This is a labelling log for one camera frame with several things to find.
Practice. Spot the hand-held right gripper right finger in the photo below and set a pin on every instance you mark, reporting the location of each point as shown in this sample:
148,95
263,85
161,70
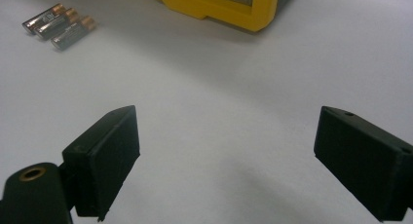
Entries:
360,160

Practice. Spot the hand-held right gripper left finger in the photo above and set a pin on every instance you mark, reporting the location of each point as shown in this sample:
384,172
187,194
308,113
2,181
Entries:
100,165

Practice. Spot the black copper AA battery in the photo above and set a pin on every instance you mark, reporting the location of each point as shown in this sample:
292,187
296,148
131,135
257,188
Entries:
55,24
73,34
42,18

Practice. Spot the yellow black drawer organizer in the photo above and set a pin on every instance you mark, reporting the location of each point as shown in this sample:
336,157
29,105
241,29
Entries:
224,11

